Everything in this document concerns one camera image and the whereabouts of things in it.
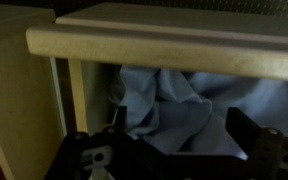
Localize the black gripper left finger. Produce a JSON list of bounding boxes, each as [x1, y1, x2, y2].
[[45, 106, 172, 180]]

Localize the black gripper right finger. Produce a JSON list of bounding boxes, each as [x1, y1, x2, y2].
[[225, 106, 288, 180]]

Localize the blue shirt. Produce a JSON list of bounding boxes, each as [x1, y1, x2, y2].
[[108, 64, 288, 161]]

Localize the light wooden bed drawer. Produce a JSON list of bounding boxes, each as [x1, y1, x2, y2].
[[25, 2, 288, 135], [0, 2, 69, 180]]

